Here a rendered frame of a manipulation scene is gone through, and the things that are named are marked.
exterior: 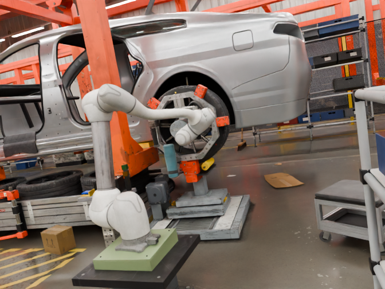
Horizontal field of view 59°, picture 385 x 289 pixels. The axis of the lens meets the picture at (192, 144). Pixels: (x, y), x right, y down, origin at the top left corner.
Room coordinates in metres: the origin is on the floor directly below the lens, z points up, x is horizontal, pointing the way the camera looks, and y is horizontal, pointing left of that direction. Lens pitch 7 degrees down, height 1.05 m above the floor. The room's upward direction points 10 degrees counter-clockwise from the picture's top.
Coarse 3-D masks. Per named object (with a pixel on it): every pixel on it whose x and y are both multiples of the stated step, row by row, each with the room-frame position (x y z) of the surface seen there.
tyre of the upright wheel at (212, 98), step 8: (176, 88) 2.80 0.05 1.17; (184, 88) 2.78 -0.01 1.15; (192, 88) 2.76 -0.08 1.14; (160, 96) 2.86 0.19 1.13; (208, 96) 2.73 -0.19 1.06; (216, 96) 2.82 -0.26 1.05; (216, 104) 2.71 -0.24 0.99; (224, 104) 2.88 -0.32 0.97; (216, 112) 2.71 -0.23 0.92; (224, 112) 2.73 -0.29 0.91; (224, 128) 2.70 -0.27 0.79; (224, 136) 2.71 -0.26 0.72; (216, 144) 2.73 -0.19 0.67; (208, 152) 2.75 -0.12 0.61; (216, 152) 2.74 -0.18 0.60; (200, 160) 2.77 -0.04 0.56
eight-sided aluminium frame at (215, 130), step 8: (168, 96) 2.73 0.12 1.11; (176, 96) 2.71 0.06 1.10; (184, 96) 2.70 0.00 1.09; (192, 96) 2.67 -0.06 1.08; (160, 104) 2.76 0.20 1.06; (208, 104) 2.64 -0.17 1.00; (216, 128) 2.64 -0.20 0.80; (216, 136) 2.63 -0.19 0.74; (160, 144) 2.77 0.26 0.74; (208, 144) 2.66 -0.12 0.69; (176, 160) 2.74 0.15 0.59; (184, 160) 2.72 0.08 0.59
